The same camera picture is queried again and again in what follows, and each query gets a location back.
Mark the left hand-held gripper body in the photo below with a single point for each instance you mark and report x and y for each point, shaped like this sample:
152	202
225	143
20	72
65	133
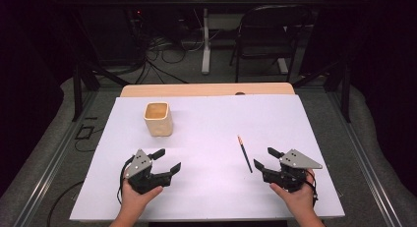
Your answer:
139	168

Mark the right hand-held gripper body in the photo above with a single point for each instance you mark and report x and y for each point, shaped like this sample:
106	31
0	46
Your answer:
291	169

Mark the dark pencil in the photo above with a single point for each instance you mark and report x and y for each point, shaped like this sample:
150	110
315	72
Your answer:
245	154

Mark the cream square pen holder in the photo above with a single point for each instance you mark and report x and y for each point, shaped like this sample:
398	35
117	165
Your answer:
159	120

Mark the person's right hand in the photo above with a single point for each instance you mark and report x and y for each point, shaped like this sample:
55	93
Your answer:
296	197

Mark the person's left hand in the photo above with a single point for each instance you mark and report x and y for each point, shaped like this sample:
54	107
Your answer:
136	197

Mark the light wooden table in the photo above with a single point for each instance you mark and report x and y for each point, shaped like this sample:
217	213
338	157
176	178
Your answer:
203	89

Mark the black folding chair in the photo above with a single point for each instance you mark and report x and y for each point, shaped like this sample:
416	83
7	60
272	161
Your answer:
268	33

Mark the white desk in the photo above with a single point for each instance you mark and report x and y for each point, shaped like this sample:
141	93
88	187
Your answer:
206	40

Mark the black floor socket frame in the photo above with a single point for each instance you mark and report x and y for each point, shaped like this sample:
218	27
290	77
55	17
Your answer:
84	132

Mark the metal floor rail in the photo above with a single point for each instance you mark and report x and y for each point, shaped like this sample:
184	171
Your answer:
49	174
364	161

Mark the black metal frame stand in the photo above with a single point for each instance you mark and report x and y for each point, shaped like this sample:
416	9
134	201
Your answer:
344	89
78	89

